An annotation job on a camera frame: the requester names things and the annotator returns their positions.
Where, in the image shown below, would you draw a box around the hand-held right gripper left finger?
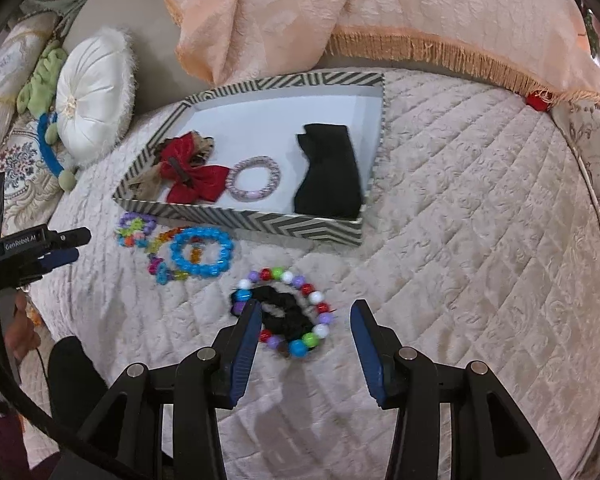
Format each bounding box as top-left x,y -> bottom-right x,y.
55,300 -> 265,480

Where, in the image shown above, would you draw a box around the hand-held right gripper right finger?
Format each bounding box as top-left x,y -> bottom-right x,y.
349,299 -> 563,480

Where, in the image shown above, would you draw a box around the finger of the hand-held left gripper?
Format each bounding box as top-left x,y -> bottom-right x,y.
45,227 -> 92,249
36,247 -> 80,275

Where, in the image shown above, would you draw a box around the multicolour round bead bracelet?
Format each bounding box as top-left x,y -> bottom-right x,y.
230,267 -> 337,358

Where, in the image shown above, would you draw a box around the black scrunchie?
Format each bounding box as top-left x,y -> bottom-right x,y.
247,282 -> 326,348

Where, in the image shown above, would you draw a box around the multicolour flower bead bracelet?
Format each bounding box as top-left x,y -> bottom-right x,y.
116,227 -> 151,250

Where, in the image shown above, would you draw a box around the purple bead bracelet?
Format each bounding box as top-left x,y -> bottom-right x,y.
119,212 -> 158,233

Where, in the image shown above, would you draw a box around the translucent colourful bead bracelet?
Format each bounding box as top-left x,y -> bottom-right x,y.
147,226 -> 203,286

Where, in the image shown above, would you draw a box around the blue bead bracelet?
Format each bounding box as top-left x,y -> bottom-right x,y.
170,226 -> 235,278

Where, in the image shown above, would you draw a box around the striped cardboard box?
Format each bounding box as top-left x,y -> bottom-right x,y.
112,72 -> 386,247

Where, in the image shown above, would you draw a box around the person's left hand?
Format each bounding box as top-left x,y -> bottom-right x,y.
2,290 -> 42,362

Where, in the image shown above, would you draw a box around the floral patterned cloth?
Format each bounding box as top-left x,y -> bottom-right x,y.
0,110 -> 81,241

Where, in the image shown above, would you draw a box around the beige fabric bow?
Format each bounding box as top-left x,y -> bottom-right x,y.
125,131 -> 216,200

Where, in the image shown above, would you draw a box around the blue fuzzy hoop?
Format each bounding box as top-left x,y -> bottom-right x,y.
36,112 -> 66,178

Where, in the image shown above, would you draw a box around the person's dark clothing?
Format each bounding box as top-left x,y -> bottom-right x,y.
47,336 -> 111,441

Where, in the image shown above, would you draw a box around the red fabric bow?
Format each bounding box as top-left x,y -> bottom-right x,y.
157,132 -> 231,204

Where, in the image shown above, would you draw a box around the white round cushion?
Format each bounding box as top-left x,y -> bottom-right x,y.
55,27 -> 138,166

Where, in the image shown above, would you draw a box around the green plush toy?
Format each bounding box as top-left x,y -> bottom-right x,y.
20,40 -> 78,191

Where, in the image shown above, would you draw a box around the black folded cloth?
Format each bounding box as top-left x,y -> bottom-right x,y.
292,122 -> 366,221

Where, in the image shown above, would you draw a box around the cream quilted bedcover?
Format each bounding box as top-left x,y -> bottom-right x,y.
30,67 -> 600,480

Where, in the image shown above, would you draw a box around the pale embroidered cushion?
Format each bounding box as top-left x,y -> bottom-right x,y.
0,10 -> 61,148

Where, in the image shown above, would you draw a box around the grey sofa backrest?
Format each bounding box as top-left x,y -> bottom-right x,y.
62,0 -> 331,116

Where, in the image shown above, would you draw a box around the peach fringed cloth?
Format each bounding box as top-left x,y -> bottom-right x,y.
165,0 -> 600,116

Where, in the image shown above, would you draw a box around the black cable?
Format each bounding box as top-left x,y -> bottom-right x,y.
0,285 -> 136,480

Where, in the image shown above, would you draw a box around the pink spiral hair tie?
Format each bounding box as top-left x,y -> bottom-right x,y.
227,156 -> 278,204

